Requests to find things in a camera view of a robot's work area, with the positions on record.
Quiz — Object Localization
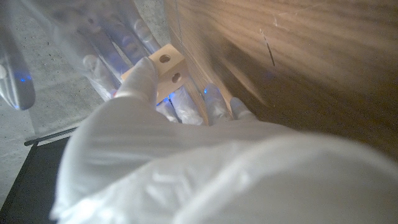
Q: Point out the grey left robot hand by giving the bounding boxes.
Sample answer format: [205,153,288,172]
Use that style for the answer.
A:
[51,56,398,224]

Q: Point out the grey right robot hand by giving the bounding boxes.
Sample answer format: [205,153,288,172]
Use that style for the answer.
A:
[0,0,162,111]

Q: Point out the wooden block with holes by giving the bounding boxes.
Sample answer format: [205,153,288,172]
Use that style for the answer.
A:
[120,43,190,103]

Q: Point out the black backdrop stand pole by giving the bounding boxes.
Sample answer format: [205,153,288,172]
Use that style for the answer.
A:
[24,126,79,147]

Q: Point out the black backdrop curtain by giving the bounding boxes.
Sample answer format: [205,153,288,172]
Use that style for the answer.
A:
[0,136,71,224]

